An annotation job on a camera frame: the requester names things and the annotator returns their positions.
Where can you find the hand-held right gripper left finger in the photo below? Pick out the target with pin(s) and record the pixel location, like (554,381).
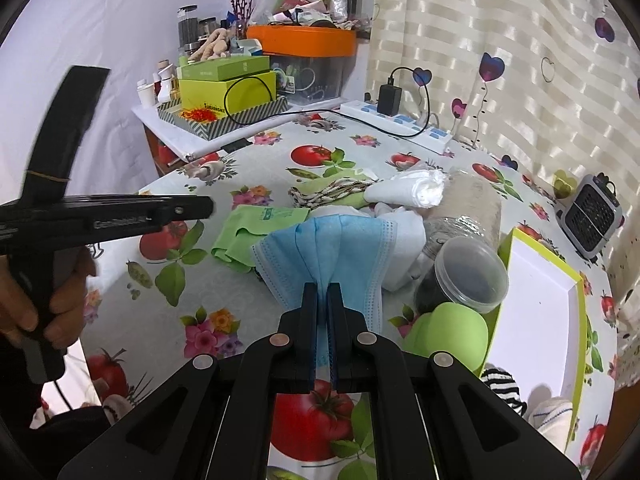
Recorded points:
(312,332)

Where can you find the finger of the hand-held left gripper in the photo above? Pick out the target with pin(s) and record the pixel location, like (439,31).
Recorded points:
(185,207)

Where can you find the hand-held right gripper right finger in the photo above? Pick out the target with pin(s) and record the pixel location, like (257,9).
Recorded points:
(332,332)

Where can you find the light green printed cloth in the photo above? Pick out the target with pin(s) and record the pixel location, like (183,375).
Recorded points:
(245,235)

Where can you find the blue face mask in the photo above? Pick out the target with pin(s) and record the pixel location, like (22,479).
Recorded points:
(340,250)

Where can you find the green cloth with braided trim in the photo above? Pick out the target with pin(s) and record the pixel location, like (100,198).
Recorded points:
(325,190)

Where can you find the white cloth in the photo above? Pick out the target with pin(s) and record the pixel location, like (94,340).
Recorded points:
(410,240)
(415,187)

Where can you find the white box with green rim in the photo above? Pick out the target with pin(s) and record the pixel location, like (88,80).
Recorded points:
(540,310)

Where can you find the person's left hand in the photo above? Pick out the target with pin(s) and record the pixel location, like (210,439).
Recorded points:
(67,315)

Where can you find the small white bottle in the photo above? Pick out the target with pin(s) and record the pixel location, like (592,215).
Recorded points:
(145,94)

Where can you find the fruit print tablecloth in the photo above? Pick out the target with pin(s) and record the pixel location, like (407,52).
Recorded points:
(150,310)

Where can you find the white pump bottle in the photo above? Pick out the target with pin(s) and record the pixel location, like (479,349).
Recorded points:
(162,82)

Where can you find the lime green box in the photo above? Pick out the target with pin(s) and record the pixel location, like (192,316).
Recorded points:
(205,95)

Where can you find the dark green flat box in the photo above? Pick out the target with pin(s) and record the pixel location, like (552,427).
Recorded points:
(225,67)

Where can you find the small clear tub dark contents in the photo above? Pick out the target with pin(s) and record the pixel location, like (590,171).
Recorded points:
(470,275)

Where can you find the tall glass jar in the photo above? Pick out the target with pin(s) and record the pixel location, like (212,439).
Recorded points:
(187,27)

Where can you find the beige plush toy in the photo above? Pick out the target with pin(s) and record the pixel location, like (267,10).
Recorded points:
(215,45)

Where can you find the black white striped sock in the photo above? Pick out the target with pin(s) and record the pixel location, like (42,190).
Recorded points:
(502,385)

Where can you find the short glass jar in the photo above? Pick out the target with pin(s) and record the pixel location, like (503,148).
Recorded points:
(207,30)

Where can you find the clear storage box orange lid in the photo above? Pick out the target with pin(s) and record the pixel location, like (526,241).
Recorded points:
(300,40)

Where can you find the white power strip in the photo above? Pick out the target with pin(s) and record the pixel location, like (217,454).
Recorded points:
(425,135)

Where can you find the heap of mixed packets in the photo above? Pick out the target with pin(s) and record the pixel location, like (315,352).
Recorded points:
(300,10)

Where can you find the black charger adapter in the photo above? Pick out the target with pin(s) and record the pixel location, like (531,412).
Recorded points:
(389,100)

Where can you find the small grey heater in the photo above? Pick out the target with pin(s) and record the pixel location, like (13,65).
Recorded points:
(592,220)

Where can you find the cream curtain with heart print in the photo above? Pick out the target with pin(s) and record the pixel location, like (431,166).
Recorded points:
(500,20)

